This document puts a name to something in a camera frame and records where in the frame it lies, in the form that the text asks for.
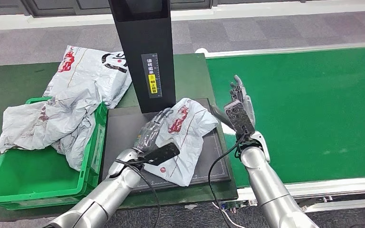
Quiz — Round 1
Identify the green conveyor belt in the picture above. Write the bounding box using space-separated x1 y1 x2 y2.
204 41 365 215

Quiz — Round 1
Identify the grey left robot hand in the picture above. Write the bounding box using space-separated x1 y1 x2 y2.
133 107 174 155

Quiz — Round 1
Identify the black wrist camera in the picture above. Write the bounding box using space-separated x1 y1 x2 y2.
224 100 256 139
136 142 181 167

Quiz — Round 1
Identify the white floor cable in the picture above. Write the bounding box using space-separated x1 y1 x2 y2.
211 202 248 228

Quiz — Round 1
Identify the black inbound scanner machine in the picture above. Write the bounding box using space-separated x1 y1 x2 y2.
100 0 232 194

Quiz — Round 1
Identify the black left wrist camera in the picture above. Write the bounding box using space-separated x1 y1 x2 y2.
136 142 181 167

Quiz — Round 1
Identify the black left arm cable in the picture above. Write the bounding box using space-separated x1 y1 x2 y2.
114 159 162 228

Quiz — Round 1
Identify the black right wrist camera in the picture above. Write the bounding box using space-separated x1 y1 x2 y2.
224 100 256 139

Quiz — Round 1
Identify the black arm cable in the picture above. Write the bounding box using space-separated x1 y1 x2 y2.
114 159 162 228
207 133 246 228

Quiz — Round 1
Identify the large grey mailer black print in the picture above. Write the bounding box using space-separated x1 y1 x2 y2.
43 45 133 109

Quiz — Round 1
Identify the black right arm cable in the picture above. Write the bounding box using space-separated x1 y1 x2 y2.
207 133 246 228

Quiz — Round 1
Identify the green plastic crate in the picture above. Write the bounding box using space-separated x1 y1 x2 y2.
0 96 108 211

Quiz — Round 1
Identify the grey mailer parcel red print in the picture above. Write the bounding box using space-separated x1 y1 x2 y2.
50 112 96 171
144 97 219 187
0 88 103 154

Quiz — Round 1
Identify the small green circuit board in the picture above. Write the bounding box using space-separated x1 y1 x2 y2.
221 199 259 214

